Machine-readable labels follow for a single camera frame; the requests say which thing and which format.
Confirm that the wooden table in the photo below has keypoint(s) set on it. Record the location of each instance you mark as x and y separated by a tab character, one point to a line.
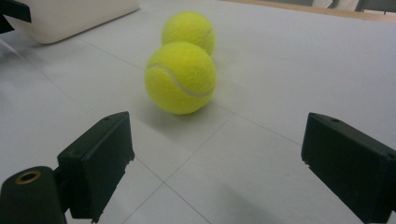
342	12

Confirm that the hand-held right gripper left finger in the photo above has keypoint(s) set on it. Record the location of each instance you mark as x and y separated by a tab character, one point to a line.
93	168

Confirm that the yellow tennis ball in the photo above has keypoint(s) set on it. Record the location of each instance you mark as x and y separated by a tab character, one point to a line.
180	79
186	28

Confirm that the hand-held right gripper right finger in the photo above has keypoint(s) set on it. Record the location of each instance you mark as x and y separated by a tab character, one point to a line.
351	168

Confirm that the white plastic bin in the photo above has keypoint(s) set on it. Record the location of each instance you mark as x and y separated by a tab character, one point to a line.
71	15

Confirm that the white table cover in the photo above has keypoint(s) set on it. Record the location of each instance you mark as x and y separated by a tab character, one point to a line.
280	77

